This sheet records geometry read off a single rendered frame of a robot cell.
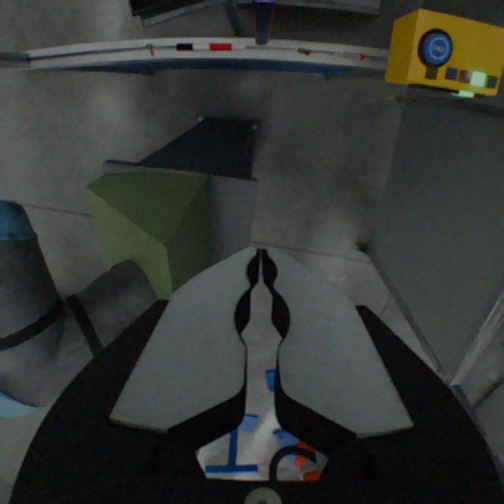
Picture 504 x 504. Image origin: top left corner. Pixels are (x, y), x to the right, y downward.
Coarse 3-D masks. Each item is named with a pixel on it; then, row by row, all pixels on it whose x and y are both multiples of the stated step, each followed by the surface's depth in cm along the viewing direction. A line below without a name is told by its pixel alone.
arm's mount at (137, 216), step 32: (96, 192) 43; (128, 192) 44; (160, 192) 44; (192, 192) 44; (96, 224) 49; (128, 224) 36; (160, 224) 34; (192, 224) 42; (128, 256) 40; (160, 256) 31; (192, 256) 43; (160, 288) 35
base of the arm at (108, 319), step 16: (112, 272) 38; (128, 272) 38; (96, 288) 36; (112, 288) 36; (128, 288) 36; (144, 288) 37; (80, 304) 34; (96, 304) 35; (112, 304) 35; (128, 304) 35; (144, 304) 36; (80, 320) 33; (96, 320) 34; (112, 320) 34; (128, 320) 36; (96, 336) 33; (112, 336) 34; (96, 352) 33
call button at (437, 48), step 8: (432, 40) 34; (440, 40) 34; (448, 40) 34; (424, 48) 35; (432, 48) 35; (440, 48) 34; (448, 48) 34; (424, 56) 36; (432, 56) 35; (440, 56) 35
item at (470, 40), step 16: (416, 16) 34; (432, 16) 33; (448, 16) 33; (400, 32) 39; (416, 32) 35; (432, 32) 34; (448, 32) 34; (464, 32) 34; (480, 32) 34; (496, 32) 33; (400, 48) 39; (416, 48) 36; (464, 48) 35; (480, 48) 35; (496, 48) 34; (400, 64) 39; (416, 64) 37; (432, 64) 36; (448, 64) 36; (464, 64) 36; (480, 64) 36; (496, 64) 36; (400, 80) 40; (416, 80) 38; (432, 80) 38; (448, 80) 37
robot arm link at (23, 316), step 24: (0, 216) 24; (24, 216) 27; (0, 240) 24; (24, 240) 27; (0, 264) 24; (24, 264) 27; (0, 288) 24; (24, 288) 27; (48, 288) 30; (0, 312) 25; (24, 312) 27; (0, 336) 25
